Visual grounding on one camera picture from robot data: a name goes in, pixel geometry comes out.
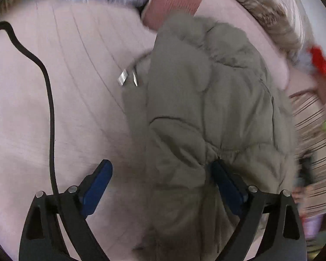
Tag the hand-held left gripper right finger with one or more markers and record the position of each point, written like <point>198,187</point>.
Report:
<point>228,187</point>

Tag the olive green hooded puffer jacket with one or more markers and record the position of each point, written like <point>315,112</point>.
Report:
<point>206,119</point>

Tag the light blue cloth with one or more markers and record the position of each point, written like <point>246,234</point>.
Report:
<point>301,59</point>

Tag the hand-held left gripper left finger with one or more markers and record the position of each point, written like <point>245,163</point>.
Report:
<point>96,187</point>

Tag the striped floral pillow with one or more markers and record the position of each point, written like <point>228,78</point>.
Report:
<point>269,8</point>

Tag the striped beige pillow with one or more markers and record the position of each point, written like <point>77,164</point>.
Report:
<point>312,146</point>

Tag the red cloth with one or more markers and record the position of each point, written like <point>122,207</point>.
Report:
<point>319,59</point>

